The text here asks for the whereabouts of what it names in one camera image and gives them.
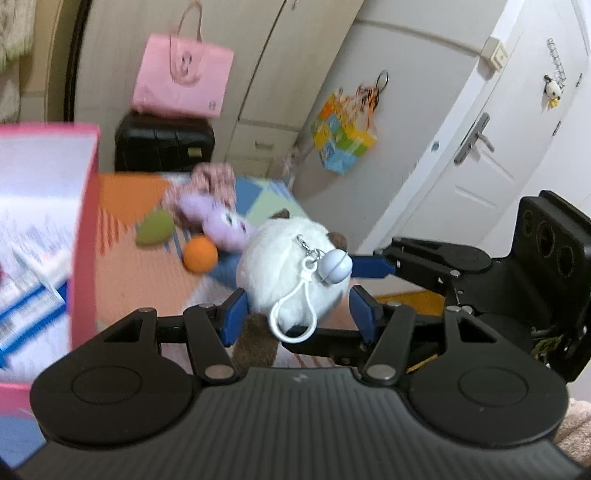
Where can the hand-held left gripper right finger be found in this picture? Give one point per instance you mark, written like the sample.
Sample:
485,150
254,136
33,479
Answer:
364,316

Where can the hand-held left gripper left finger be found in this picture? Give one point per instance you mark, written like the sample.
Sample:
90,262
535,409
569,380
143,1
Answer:
234,318

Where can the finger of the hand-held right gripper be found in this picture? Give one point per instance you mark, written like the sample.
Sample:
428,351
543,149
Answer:
369,266
323,344

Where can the orange plush ball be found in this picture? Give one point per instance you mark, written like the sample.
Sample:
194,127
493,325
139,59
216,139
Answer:
200,254

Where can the purple plush toy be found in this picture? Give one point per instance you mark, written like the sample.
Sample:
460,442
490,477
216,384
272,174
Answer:
226,226

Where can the green plush leaf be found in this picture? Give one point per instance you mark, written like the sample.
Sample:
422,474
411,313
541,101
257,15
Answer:
154,229

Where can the pink floral scrunchie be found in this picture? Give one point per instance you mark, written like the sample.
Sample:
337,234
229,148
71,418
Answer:
214,182

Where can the pink cardboard box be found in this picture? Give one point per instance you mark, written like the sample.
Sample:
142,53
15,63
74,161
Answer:
85,258

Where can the blue tissue pack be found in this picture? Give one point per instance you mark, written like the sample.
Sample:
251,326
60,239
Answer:
44,272
27,323

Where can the white door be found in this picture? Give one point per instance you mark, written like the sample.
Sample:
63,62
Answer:
461,194

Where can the white plastic bag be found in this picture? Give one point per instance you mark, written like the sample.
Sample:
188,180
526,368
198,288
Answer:
288,164

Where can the colourful gift bag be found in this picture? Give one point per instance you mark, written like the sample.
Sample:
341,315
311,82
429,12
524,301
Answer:
341,138

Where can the small plush door ornament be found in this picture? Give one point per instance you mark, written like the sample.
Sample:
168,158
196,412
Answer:
553,91

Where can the beige fluffy cloth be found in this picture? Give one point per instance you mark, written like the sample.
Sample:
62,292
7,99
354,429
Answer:
575,429

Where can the black suitcase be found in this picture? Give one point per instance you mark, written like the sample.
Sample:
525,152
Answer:
161,143

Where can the light wood wardrobe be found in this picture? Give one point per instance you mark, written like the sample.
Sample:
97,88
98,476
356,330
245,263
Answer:
258,60

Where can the pink tote bag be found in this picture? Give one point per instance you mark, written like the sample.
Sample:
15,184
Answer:
184,78

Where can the tall beige cabinet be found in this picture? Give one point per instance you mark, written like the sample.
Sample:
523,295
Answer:
46,60

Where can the fluffy cream green-trimmed cardigan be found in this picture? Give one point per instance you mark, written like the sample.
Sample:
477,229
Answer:
14,27

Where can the beige light switch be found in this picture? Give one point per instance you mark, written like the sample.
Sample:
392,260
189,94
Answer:
495,53

